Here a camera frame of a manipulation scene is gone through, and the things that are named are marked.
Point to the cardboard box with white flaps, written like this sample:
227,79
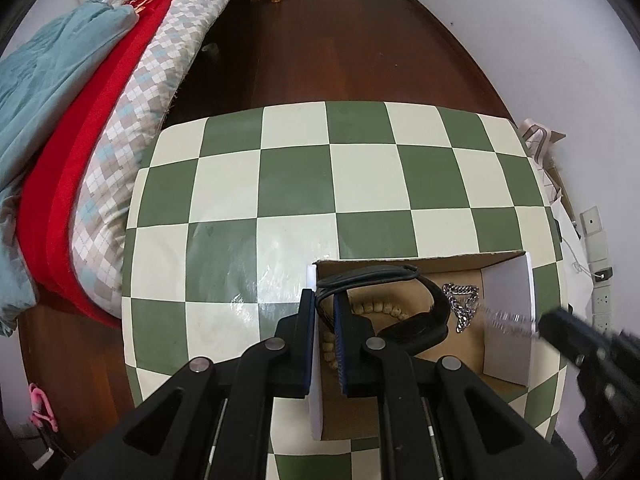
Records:
505,355

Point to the argyle patterned mattress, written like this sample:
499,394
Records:
140,105

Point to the teal blanket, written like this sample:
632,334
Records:
45,75

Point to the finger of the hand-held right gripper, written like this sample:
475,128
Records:
565,327

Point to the green white checkered table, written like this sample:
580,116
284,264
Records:
300,185

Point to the small dark floor object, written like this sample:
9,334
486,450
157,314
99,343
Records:
210,50

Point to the grey wall socket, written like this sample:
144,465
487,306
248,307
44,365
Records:
592,221

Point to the pink plastic hanger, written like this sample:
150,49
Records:
41,407

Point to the white power strip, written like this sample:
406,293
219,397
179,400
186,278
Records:
601,300

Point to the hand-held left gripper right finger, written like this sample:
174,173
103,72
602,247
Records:
342,345

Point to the cardboard and paper pile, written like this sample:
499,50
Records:
542,145

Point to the black wristband watch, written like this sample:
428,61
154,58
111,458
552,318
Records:
436,306

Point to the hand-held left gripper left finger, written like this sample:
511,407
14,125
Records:
306,345

